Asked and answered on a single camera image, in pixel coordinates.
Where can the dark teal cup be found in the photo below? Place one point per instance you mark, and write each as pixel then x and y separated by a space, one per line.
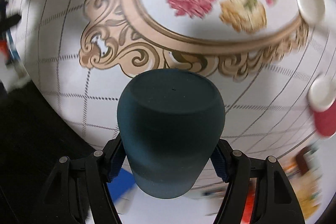
pixel 170 122

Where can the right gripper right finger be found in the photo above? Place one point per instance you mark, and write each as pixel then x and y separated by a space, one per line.
pixel 260 186

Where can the red paper cup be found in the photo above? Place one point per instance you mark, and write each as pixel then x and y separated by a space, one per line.
pixel 321 98

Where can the floral patterned tablecloth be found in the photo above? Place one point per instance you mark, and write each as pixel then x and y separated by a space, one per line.
pixel 261 55

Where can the white cup with birds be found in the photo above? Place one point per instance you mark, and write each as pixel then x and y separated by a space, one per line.
pixel 312 11

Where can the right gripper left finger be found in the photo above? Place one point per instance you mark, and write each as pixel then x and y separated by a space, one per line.
pixel 74 186

